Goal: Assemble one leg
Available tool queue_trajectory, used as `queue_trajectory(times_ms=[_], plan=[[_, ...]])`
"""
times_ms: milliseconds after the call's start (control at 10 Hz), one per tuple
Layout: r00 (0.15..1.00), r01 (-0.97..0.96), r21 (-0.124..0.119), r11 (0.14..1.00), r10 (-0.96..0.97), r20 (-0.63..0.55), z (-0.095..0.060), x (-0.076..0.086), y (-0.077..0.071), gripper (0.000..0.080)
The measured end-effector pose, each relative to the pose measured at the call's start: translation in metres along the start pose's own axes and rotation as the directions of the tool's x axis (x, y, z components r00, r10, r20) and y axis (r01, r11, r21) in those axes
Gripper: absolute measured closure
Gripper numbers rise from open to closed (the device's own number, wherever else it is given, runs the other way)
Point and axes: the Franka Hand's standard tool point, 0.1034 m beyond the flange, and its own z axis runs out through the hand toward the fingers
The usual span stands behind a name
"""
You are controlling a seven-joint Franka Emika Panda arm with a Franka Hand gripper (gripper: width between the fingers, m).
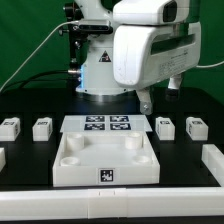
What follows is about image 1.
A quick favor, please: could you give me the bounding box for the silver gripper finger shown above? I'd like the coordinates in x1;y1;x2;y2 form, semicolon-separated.
166;74;183;101
136;89;153;115

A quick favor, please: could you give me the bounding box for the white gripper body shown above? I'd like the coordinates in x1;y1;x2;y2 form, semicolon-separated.
113;22;201;90

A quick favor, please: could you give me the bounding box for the white square tabletop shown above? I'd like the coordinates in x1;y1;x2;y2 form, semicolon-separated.
53;131;160;187

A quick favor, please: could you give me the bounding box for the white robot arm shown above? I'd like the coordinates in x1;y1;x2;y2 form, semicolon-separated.
64;0;201;115

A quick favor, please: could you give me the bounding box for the white left obstacle block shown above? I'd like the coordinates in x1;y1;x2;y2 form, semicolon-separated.
0;148;6;172

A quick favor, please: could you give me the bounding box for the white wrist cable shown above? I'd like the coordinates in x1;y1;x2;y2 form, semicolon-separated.
195;60;224;70

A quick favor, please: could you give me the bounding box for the black camera on mount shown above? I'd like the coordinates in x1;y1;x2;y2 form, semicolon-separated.
58;19;114;36

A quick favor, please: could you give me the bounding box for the white camera cable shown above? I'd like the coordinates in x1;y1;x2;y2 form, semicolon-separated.
0;21;80;94

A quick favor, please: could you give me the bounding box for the white marker base plate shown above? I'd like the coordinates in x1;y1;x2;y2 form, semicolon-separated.
60;115;152;133

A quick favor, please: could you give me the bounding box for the white right obstacle wall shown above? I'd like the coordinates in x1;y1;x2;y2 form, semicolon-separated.
201;144;224;188

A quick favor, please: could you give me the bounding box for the white obstacle wall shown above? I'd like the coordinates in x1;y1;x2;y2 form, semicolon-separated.
0;187;224;221
201;144;224;188

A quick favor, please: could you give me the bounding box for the white front obstacle wall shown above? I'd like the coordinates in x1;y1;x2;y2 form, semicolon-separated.
0;187;224;221

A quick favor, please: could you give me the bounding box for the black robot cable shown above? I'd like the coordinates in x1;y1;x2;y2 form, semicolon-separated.
0;69;82;96

